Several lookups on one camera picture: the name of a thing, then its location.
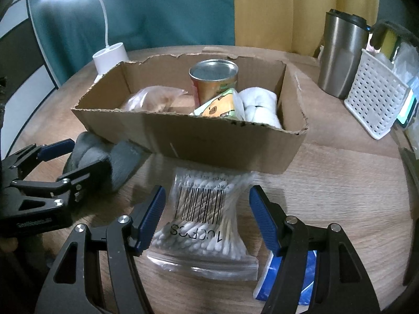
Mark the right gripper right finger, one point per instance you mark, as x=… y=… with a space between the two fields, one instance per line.
x=342 y=284

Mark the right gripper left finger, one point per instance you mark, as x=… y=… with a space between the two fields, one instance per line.
x=74 y=284

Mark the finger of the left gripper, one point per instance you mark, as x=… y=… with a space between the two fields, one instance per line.
x=86 y=181
x=23 y=161

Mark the gray fuzzy gloves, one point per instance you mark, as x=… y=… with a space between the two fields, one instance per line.
x=122 y=159

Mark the cotton swabs bag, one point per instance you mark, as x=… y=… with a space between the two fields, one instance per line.
x=202 y=236

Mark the blue tissue pack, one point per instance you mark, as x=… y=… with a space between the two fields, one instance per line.
x=287 y=281

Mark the clear bag of snacks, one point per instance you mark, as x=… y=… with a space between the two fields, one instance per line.
x=154 y=99

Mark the cartoon tissue pack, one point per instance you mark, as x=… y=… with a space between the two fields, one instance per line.
x=228 y=104

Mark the metal tin can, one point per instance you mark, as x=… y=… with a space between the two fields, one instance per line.
x=212 y=77

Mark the white socks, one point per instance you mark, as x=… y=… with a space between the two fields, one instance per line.
x=260 y=106

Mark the brown cardboard box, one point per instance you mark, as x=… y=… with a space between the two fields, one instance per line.
x=226 y=143

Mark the teal curtain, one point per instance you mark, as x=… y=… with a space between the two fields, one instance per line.
x=70 y=32

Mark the white perforated plastic basket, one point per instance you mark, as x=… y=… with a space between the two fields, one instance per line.
x=376 y=96

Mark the clear plastic bag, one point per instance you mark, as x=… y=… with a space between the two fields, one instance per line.
x=404 y=65

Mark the yellow green sponge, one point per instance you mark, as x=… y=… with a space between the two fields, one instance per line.
x=389 y=44

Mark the stainless steel tumbler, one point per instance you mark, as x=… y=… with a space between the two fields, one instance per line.
x=345 y=36

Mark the gray cloth on basket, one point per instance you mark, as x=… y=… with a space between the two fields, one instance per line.
x=379 y=29

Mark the yellow curtain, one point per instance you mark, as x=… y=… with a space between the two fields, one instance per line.
x=294 y=26

